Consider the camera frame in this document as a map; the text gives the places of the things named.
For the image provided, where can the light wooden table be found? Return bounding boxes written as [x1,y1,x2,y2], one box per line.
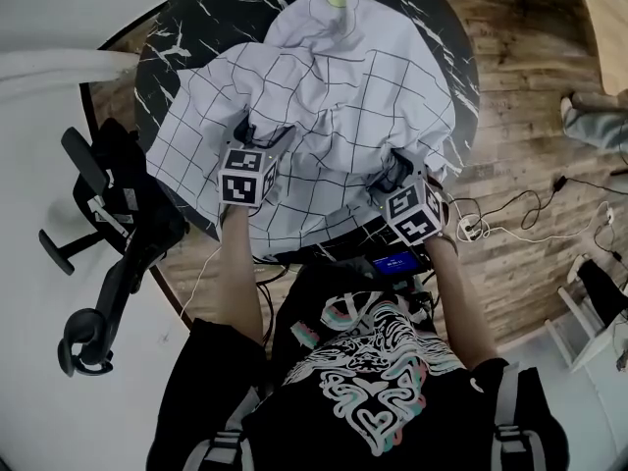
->
[571,0,628,98]

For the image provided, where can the person's black printed shirt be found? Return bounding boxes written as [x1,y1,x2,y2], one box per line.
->
[146,257,570,471]

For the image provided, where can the small black screen device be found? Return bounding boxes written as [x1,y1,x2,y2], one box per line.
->
[370,250,428,279]

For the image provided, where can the person's left forearm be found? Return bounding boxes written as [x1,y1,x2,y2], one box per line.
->
[218,203,266,357]

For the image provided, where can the long white floor cable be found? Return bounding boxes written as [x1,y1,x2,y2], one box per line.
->
[179,242,225,321]

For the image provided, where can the black marble round table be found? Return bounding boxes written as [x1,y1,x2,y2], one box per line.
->
[132,0,481,264]

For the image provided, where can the white wall pipes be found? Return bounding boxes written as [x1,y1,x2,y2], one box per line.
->
[0,49,141,85]

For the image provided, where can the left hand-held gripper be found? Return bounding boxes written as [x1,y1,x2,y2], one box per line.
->
[217,118,298,211]

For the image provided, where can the grey shoulder strap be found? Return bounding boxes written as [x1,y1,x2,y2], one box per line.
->
[183,429,246,471]
[493,360,539,471]

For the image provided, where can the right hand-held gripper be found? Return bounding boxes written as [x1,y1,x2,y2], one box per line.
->
[368,149,445,247]

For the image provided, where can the white power strip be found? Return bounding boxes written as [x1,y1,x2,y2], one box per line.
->
[456,216,485,242]

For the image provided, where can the black floor cable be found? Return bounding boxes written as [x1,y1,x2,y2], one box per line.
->
[441,174,628,233]

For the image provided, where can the black office chair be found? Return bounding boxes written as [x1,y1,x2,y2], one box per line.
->
[37,118,190,378]

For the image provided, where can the person's right forearm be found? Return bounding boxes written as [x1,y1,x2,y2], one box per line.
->
[422,233,497,370]

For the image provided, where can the white stool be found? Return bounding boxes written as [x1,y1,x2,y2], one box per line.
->
[544,282,628,373]

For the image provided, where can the white grid-patterned cloth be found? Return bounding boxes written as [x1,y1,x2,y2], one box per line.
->
[145,0,465,259]

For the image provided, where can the white cable with adapter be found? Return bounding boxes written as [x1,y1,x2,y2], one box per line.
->
[448,198,616,243]

